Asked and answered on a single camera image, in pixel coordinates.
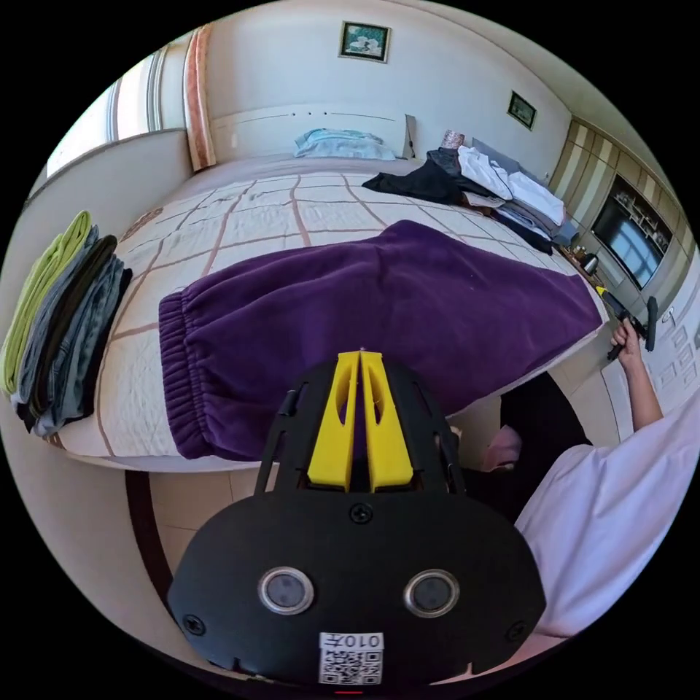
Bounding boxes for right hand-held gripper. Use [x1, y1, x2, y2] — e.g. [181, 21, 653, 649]
[596, 284, 650, 363]

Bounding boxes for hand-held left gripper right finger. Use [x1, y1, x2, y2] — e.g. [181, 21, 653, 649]
[360, 351, 413, 494]

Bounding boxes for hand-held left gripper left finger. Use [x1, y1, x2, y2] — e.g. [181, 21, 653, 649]
[306, 351, 360, 491]

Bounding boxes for purple pants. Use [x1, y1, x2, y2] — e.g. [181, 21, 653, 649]
[157, 219, 610, 462]

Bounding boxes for person's right forearm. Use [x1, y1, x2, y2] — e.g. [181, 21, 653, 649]
[620, 352, 666, 425]

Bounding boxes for person's right hand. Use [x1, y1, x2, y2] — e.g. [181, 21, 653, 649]
[612, 319, 642, 365]

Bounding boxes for loose pile of clothes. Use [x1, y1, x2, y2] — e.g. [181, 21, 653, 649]
[361, 144, 581, 256]

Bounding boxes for small dark framed picture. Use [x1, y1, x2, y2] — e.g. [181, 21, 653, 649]
[506, 90, 537, 131]

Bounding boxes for person's body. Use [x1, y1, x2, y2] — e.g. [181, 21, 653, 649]
[454, 373, 700, 658]

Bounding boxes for bed with checked quilt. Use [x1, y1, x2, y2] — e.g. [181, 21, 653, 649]
[45, 112, 612, 475]

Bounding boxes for neat stack of folded clothes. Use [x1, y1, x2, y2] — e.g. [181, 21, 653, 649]
[0, 209, 134, 438]

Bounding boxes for light blue pillow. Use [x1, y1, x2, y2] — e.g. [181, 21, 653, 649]
[293, 128, 398, 162]

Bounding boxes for framed flower picture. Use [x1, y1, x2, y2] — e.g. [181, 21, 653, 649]
[338, 20, 392, 63]

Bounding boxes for pink striped curtain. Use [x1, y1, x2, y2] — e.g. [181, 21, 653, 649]
[182, 23, 217, 171]

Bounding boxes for window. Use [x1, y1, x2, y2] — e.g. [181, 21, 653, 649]
[45, 45, 187, 182]

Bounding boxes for wall cupboard with television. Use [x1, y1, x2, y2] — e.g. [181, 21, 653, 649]
[548, 117, 685, 308]

